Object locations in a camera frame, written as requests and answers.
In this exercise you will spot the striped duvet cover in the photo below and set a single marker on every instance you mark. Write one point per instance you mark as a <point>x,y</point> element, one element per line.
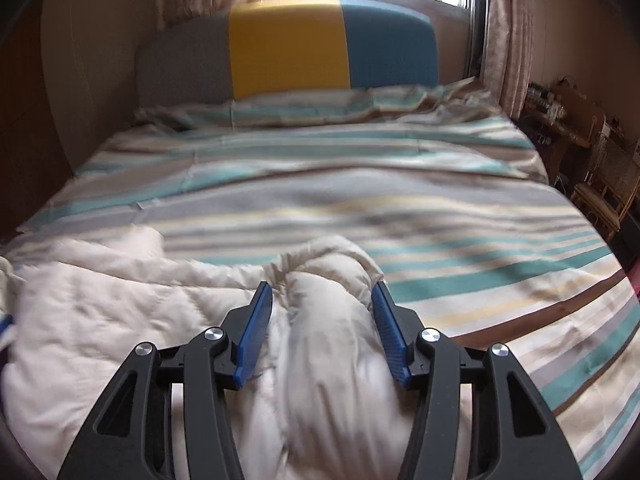
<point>350,185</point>

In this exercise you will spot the beige quilted down jacket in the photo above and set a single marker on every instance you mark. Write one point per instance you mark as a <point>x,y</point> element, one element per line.
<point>150,300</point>

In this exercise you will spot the rattan chair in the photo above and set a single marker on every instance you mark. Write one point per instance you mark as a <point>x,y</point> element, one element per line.
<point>607,180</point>

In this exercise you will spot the striped pillow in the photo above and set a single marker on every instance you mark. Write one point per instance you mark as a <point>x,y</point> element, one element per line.
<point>310,106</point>

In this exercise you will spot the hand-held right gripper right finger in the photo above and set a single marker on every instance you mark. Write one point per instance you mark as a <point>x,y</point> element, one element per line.
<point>391,332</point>

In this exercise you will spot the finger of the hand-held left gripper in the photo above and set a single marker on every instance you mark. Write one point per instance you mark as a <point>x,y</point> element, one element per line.
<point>4,326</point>

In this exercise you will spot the wooden wardrobe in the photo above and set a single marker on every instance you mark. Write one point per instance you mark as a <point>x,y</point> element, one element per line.
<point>30,135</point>

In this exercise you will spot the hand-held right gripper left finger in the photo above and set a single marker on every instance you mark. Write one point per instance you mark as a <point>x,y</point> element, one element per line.
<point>252,330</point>

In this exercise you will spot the cluttered wooden table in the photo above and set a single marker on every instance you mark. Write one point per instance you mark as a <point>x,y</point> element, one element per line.
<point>560,115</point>

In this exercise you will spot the grey yellow blue headboard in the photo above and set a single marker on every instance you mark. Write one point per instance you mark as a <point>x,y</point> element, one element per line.
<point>285,45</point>

